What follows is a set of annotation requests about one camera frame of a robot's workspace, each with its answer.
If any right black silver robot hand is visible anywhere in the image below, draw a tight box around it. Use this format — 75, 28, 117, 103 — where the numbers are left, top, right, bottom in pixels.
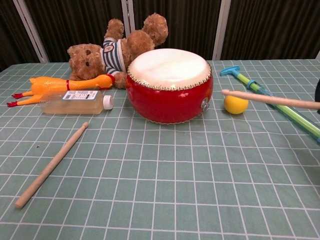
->
314, 78, 320, 111

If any wooden drumstick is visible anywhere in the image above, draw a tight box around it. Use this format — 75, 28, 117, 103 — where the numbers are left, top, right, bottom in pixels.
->
221, 89, 320, 110
14, 121, 90, 210

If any red drum white skin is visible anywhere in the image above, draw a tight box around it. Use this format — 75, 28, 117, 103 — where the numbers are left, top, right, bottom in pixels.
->
125, 48, 214, 125

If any blue green water squirt toy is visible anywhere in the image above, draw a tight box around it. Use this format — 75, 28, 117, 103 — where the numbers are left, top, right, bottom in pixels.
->
219, 65, 320, 144

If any yellow ball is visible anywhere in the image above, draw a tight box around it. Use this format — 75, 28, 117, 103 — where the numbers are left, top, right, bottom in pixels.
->
223, 95, 250, 115

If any green checked tablecloth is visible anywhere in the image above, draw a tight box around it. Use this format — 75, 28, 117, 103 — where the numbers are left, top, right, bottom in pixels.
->
0, 59, 320, 240

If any brown teddy bear striped shirt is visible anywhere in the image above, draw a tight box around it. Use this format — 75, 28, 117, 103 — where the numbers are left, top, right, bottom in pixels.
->
66, 12, 169, 90

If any clear plastic bottle white cap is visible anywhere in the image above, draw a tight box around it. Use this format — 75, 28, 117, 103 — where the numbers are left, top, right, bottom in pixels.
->
39, 89, 115, 115

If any yellow rubber chicken toy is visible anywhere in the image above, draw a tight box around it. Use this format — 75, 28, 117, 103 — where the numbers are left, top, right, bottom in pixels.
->
6, 74, 116, 108

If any white metal frame post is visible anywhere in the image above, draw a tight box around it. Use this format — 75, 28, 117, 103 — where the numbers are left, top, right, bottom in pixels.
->
212, 0, 232, 61
121, 0, 136, 40
13, 0, 50, 63

